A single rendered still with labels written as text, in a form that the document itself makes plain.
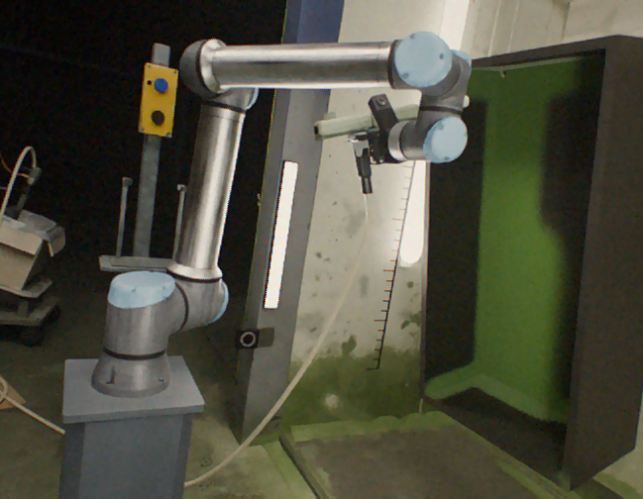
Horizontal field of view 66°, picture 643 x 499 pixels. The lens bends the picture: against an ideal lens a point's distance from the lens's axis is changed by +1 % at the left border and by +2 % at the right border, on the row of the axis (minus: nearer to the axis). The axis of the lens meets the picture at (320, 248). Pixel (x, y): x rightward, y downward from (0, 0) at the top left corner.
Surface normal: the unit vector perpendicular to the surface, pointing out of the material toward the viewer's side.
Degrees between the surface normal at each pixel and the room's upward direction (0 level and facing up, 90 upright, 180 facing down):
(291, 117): 90
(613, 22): 90
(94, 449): 90
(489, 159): 90
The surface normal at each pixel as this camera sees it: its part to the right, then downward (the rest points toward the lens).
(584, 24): -0.88, -0.07
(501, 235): -0.85, 0.15
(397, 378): 0.43, 0.19
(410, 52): -0.38, 0.07
